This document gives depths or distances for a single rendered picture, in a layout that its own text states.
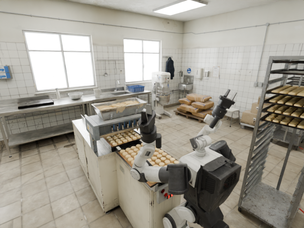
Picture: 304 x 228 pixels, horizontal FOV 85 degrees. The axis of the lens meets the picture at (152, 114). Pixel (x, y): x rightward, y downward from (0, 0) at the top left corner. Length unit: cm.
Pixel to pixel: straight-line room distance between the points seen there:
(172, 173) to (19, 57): 412
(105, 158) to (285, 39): 456
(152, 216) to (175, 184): 71
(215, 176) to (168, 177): 24
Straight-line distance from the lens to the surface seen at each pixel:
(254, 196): 269
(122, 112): 183
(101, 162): 190
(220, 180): 95
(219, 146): 121
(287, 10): 520
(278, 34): 515
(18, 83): 460
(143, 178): 110
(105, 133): 183
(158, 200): 148
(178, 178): 94
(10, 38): 458
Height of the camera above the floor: 180
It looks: 19 degrees down
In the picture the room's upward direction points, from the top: straight up
